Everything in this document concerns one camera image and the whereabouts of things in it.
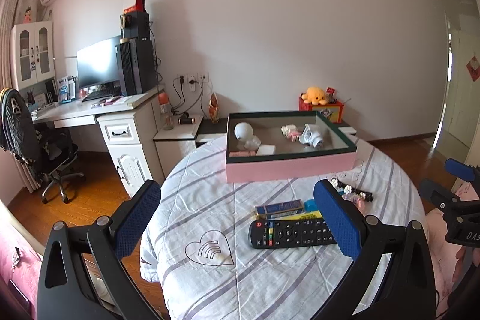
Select pink brick block model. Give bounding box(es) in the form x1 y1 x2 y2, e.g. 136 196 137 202
343 193 366 213

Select yellow tube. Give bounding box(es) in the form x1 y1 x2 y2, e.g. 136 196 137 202
273 210 322 221

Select blue tube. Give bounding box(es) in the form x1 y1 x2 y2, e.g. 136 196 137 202
304 199 318 213

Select black tv remote control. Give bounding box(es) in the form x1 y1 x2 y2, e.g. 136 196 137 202
249 218 336 249

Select blue card box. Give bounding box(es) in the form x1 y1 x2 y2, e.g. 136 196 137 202
255 200 304 219

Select pink white block toy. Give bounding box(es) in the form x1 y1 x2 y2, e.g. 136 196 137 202
281 124 303 142

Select pink rose-gold small box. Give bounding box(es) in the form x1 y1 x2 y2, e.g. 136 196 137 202
229 150 256 157

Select white round robot figure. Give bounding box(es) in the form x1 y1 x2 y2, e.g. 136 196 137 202
234 122 261 151

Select person's right hand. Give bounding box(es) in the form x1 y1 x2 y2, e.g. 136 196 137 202
451 245 480 283

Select white door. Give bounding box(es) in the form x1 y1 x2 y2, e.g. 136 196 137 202
433 15 479 160

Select red door decoration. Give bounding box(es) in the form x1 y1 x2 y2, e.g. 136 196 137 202
466 55 480 82

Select white striped tablecloth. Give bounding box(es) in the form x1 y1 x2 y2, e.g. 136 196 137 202
139 136 429 320

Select black office chair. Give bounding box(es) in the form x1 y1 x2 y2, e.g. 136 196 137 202
1 88 84 204

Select red toy box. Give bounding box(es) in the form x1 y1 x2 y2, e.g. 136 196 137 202
298 97 344 124

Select white bedside cabinet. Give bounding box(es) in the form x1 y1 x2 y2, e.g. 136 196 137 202
153 115 203 177

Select white desk with drawers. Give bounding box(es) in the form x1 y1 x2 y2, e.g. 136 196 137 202
33 88 164 196

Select yellow octopus plush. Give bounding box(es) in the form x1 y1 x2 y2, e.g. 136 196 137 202
301 86 329 106

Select orange-lid glass bottle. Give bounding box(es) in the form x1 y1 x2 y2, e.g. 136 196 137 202
158 91 174 131

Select black keyboard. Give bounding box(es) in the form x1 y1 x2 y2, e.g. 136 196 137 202
82 88 121 102

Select black cylinder speaker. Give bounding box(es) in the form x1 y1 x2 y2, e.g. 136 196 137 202
178 114 196 125

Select pink green storage box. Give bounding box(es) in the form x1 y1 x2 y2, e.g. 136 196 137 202
225 111 357 183

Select black low tv bench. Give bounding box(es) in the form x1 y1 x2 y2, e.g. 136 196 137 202
195 118 357 146

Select black computer tower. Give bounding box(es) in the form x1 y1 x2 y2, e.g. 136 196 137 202
115 38 158 96

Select orange snack bag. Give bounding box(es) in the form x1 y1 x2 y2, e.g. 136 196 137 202
208 93 220 124

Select black computer monitor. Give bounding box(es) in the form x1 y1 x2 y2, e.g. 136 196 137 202
76 36 120 88

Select white glass-door cabinet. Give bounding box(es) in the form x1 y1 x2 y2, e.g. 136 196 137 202
10 21 55 90

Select black speaker box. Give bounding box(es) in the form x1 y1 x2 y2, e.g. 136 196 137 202
120 10 151 40

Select red paper bag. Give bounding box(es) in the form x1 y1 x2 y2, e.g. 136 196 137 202
123 0 145 14

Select white wall socket strip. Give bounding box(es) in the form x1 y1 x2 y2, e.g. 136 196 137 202
176 72 210 93

